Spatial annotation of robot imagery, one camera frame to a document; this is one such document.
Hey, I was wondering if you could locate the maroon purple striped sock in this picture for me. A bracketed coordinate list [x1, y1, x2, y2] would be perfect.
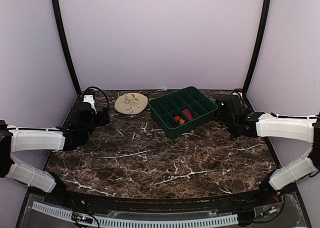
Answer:
[182, 109, 194, 121]

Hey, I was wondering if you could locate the black orange argyle sock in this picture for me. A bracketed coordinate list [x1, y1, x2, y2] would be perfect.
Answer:
[174, 116, 186, 125]

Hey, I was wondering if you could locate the green compartment tray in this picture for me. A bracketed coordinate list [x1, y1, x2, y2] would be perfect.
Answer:
[148, 86, 218, 138]

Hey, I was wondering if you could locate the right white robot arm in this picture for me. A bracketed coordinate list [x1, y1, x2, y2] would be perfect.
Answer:
[216, 92, 320, 205]

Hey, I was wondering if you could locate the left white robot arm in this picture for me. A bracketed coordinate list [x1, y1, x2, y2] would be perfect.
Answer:
[0, 102, 110, 206]

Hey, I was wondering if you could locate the beige floral plate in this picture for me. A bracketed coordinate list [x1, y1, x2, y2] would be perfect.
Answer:
[114, 92, 149, 115]

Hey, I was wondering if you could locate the small circuit board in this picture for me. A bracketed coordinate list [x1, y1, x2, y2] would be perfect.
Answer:
[71, 212, 94, 225]

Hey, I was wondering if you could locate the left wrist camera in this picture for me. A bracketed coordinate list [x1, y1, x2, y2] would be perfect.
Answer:
[83, 88, 97, 113]

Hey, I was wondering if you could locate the black front rail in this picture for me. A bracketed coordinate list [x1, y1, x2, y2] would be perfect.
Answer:
[27, 183, 298, 216]

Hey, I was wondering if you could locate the white slotted cable duct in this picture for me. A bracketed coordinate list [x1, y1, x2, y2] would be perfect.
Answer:
[31, 202, 239, 228]

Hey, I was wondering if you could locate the right black frame post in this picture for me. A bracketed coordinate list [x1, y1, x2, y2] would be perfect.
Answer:
[242, 0, 271, 94]

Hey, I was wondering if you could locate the black frame post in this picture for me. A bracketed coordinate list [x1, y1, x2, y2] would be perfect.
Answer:
[51, 0, 82, 95]
[242, 0, 271, 94]

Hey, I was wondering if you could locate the left black frame post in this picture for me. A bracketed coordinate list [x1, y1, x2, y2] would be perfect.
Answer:
[51, 0, 82, 95]

